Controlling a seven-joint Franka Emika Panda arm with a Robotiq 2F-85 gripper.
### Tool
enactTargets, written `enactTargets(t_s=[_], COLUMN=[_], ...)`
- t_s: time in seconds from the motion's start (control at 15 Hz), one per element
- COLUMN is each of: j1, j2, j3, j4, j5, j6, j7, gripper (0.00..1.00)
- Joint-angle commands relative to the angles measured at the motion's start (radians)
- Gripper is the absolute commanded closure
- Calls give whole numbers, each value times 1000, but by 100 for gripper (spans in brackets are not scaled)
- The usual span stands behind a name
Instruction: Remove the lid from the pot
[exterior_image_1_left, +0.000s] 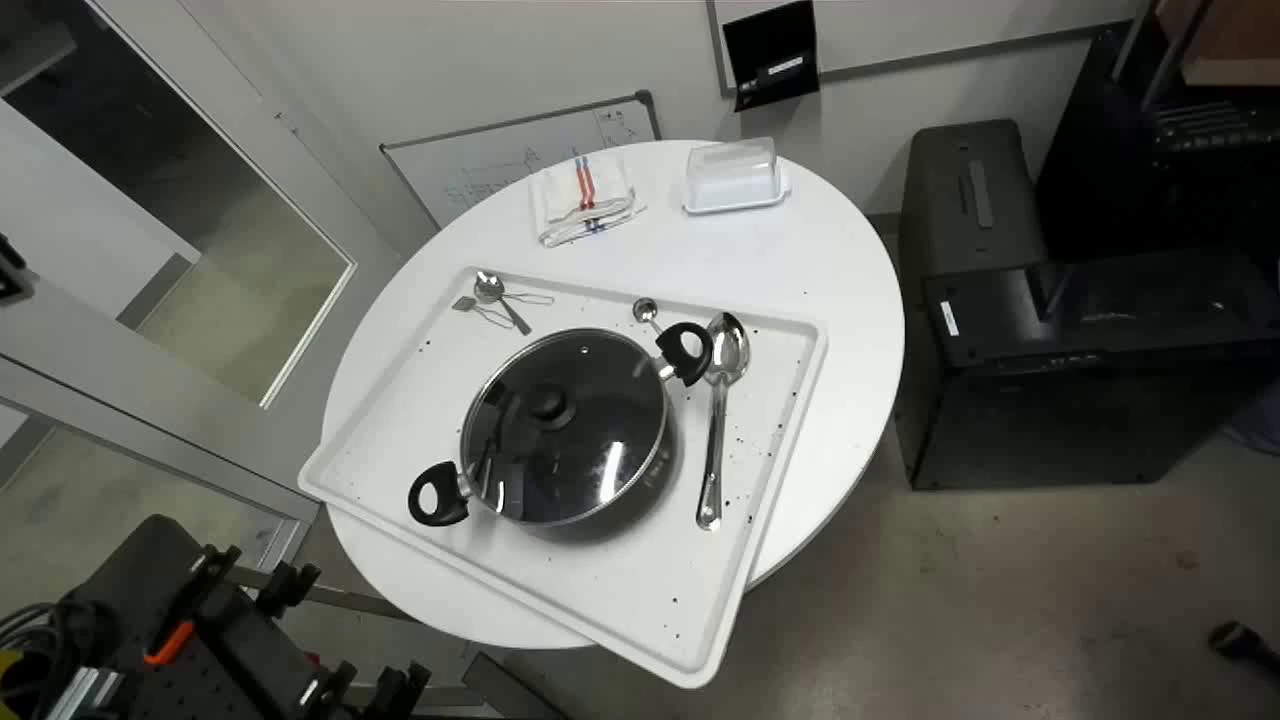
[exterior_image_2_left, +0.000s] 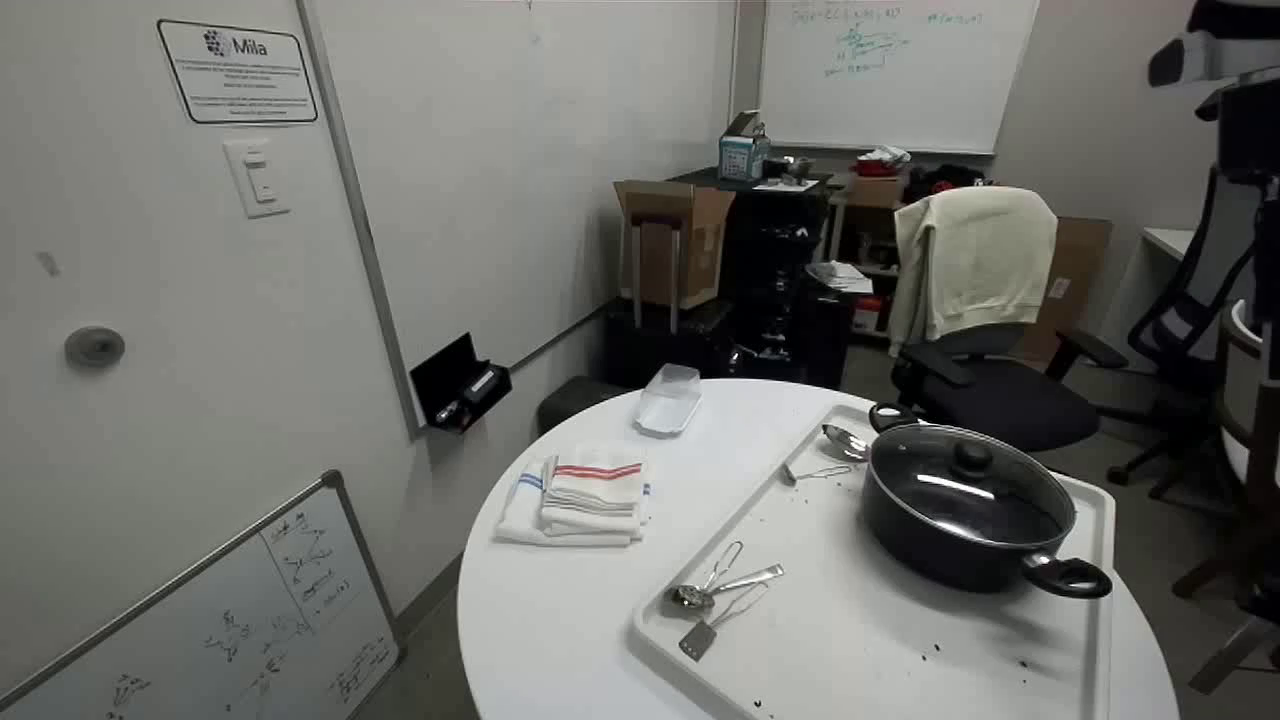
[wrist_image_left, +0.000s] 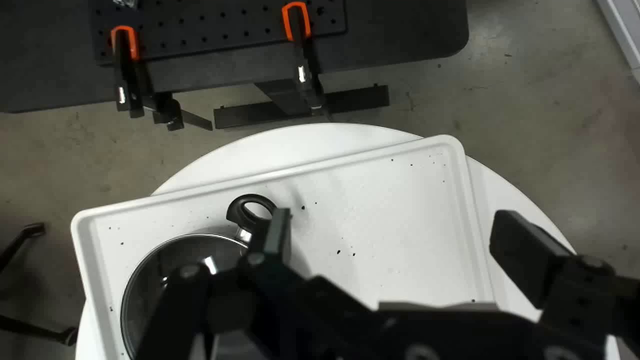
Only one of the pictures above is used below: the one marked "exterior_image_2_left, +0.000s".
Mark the white light switch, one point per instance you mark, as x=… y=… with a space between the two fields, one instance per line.
x=259 y=178

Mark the small wall whiteboard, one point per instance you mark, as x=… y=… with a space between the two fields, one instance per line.
x=895 y=73

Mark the black marker holder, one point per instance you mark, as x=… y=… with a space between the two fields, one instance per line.
x=458 y=381

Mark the white wall sign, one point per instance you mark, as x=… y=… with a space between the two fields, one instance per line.
x=236 y=68

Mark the round grey wall stopper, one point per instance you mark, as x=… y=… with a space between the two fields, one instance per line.
x=93 y=344

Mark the round white table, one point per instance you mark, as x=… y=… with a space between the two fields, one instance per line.
x=563 y=627

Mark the white plastic tray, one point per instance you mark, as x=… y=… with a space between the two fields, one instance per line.
x=854 y=633

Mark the folded white striped towel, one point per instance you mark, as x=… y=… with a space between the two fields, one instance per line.
x=582 y=501

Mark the blue tissue box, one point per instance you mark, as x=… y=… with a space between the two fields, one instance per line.
x=741 y=154

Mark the open cardboard box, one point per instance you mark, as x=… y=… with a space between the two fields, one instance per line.
x=682 y=243

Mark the flat cardboard sheet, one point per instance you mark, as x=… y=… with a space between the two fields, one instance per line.
x=1076 y=272

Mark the black cooking pot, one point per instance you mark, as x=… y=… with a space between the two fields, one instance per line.
x=963 y=524

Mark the large wall whiteboard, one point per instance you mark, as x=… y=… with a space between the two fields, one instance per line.
x=522 y=162

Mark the whiteboard with drawings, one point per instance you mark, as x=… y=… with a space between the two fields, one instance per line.
x=226 y=627

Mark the clear plastic container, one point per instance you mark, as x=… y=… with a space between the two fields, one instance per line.
x=667 y=396

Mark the black drawer cabinet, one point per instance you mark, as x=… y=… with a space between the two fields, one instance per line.
x=779 y=272

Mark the small grey spatula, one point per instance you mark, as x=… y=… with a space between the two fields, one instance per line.
x=697 y=636

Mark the glass pot lid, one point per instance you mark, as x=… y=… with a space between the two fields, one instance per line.
x=966 y=477

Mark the black mesh office chair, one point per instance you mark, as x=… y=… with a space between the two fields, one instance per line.
x=1200 y=285

